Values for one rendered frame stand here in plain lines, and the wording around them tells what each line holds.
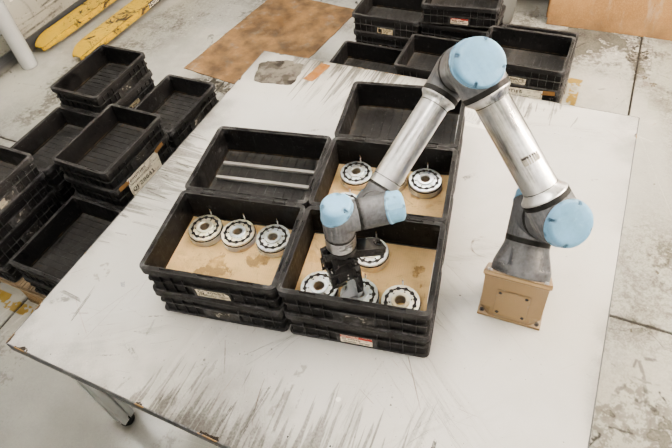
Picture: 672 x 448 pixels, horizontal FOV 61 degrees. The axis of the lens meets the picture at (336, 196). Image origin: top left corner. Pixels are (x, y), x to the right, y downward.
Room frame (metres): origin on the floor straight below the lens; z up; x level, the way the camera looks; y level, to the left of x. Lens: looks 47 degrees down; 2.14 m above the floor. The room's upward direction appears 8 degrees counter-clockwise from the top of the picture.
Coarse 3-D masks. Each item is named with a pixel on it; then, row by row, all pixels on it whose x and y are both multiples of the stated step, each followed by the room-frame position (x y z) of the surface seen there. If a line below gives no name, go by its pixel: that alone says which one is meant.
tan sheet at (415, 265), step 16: (320, 240) 1.06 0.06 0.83; (320, 256) 1.00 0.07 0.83; (400, 256) 0.96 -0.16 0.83; (416, 256) 0.95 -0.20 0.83; (432, 256) 0.94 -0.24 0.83; (304, 272) 0.95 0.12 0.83; (384, 272) 0.91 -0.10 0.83; (400, 272) 0.90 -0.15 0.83; (416, 272) 0.89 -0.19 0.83; (320, 288) 0.89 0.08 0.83; (384, 288) 0.86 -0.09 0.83; (416, 288) 0.84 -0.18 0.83; (400, 304) 0.80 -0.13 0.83
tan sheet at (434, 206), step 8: (376, 168) 1.32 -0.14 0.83; (336, 176) 1.31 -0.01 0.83; (408, 176) 1.26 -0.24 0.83; (448, 176) 1.24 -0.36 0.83; (336, 184) 1.27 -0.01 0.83; (336, 192) 1.24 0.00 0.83; (352, 192) 1.23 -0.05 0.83; (408, 192) 1.19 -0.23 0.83; (440, 192) 1.18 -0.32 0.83; (408, 200) 1.16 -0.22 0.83; (416, 200) 1.16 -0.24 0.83; (424, 200) 1.15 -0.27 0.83; (432, 200) 1.15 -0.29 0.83; (440, 200) 1.14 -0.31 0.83; (408, 208) 1.13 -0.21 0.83; (416, 208) 1.12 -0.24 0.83; (424, 208) 1.12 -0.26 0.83; (432, 208) 1.12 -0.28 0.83; (440, 208) 1.11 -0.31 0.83; (440, 216) 1.08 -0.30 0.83
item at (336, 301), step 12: (300, 228) 1.03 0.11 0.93; (444, 228) 0.95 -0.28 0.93; (288, 264) 0.91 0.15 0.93; (432, 276) 0.81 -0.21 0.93; (432, 288) 0.78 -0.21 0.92; (312, 300) 0.80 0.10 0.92; (324, 300) 0.79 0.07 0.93; (336, 300) 0.78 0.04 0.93; (348, 300) 0.78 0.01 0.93; (360, 300) 0.77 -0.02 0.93; (432, 300) 0.74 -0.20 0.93; (372, 312) 0.74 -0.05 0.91; (384, 312) 0.73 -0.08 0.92; (396, 312) 0.72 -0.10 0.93; (408, 312) 0.72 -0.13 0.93; (420, 312) 0.71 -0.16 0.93; (432, 312) 0.72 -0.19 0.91
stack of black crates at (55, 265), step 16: (64, 208) 1.82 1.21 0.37; (80, 208) 1.87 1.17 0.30; (96, 208) 1.81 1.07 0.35; (112, 208) 1.77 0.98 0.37; (48, 224) 1.73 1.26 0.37; (64, 224) 1.78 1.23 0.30; (80, 224) 1.80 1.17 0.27; (96, 224) 1.79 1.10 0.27; (32, 240) 1.65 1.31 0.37; (48, 240) 1.70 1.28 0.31; (64, 240) 1.72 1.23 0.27; (80, 240) 1.70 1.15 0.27; (16, 256) 1.57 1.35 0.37; (32, 256) 1.62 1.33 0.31; (48, 256) 1.64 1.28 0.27; (64, 256) 1.62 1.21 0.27; (80, 256) 1.61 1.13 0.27; (32, 272) 1.48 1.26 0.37; (48, 272) 1.55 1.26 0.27; (64, 272) 1.53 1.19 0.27; (48, 288) 1.47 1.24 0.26
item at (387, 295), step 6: (390, 288) 0.83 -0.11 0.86; (396, 288) 0.83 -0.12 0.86; (402, 288) 0.83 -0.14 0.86; (408, 288) 0.83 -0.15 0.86; (384, 294) 0.82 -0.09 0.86; (390, 294) 0.82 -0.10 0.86; (408, 294) 0.81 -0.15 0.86; (414, 294) 0.81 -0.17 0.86; (384, 300) 0.80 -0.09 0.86; (390, 300) 0.80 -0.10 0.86; (414, 300) 0.79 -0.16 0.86; (408, 306) 0.77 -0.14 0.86; (414, 306) 0.77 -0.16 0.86
